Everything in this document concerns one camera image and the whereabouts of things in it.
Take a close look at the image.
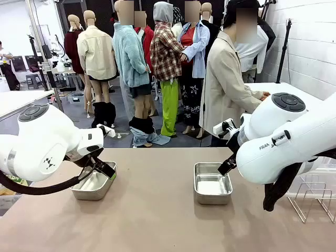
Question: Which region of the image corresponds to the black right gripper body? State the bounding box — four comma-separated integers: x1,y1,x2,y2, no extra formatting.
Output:
226,130,241,165

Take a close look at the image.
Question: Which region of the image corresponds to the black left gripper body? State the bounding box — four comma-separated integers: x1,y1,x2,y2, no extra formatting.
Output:
65,147,104,169

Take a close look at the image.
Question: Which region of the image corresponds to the steel rectangular container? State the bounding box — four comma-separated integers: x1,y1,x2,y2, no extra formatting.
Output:
193,162,234,206
70,161,118,201

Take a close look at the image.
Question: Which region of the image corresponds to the grey plastic crate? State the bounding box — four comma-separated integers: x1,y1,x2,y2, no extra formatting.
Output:
67,92,86,104

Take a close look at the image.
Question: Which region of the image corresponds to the person in beige coat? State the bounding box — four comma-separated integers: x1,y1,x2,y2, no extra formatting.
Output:
198,0,271,148

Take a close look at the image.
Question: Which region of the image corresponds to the white table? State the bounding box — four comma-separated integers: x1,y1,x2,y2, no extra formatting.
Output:
0,90,55,119
244,82,336,111

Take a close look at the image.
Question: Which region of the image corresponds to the grey plastic stool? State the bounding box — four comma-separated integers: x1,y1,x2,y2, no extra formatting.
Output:
25,73,45,90

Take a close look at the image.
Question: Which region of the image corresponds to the mannequin in light blue shirt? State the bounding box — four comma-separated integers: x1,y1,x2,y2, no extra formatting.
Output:
180,0,211,139

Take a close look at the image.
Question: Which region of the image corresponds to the mannequin in white shirt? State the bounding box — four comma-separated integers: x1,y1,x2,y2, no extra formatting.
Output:
235,15,277,75

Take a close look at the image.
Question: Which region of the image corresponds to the mannequin in cream jacket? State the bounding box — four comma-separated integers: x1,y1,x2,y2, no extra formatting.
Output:
76,10,118,129

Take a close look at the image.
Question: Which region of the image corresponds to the black tripod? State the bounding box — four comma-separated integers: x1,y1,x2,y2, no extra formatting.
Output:
275,18,293,85
27,34,50,91

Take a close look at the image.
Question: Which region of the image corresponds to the background person in dark skirt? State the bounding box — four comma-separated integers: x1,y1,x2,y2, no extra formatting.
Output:
0,40,21,91

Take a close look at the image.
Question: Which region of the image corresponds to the mannequin in teal fleece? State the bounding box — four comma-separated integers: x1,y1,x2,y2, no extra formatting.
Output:
112,0,171,148

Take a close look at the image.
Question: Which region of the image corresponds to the mannequin in dark red sweater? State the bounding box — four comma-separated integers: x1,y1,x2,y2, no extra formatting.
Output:
64,14,86,76

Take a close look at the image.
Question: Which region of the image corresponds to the mannequin in plaid shirt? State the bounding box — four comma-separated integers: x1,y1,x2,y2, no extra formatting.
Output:
149,1,185,138

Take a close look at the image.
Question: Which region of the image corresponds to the mannequin in black jacket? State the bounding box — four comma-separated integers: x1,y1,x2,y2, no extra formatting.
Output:
200,2,222,67

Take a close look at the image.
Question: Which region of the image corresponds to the mannequin in red jacket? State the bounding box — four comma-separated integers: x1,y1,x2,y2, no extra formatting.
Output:
133,10,155,77

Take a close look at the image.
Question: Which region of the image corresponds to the mannequin with patterned headscarf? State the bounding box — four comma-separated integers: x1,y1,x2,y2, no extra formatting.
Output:
171,6,185,40

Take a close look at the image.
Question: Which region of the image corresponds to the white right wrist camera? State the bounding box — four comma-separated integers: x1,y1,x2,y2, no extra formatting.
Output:
213,118,240,139

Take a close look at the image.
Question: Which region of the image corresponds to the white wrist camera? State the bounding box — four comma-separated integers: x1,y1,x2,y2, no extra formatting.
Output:
97,124,116,138
213,118,240,139

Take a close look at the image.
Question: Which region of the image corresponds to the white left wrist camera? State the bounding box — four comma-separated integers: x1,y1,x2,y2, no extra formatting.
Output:
97,124,116,138

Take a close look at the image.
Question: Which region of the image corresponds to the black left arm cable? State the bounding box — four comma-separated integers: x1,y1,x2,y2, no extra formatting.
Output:
0,156,97,195

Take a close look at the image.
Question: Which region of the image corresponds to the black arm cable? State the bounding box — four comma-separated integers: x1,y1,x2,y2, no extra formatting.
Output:
0,156,97,195
263,161,305,212

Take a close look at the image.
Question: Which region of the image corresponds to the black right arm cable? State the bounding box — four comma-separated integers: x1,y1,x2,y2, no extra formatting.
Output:
263,161,305,212

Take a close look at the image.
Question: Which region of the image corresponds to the silver wire rack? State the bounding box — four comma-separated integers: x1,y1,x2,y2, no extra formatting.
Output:
286,174,336,224

